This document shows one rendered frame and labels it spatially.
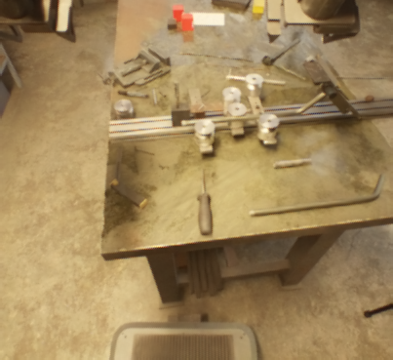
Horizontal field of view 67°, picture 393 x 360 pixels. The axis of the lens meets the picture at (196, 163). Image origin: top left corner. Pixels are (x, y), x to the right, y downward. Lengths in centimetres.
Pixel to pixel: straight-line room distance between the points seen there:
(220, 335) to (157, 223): 66
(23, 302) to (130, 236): 110
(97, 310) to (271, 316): 80
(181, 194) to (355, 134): 53
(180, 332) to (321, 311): 69
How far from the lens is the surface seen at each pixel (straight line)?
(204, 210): 66
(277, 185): 75
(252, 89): 89
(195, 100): 88
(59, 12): 55
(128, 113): 88
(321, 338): 159
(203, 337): 123
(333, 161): 85
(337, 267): 172
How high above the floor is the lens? 148
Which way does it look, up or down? 51 degrees down
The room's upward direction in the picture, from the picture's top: straight up
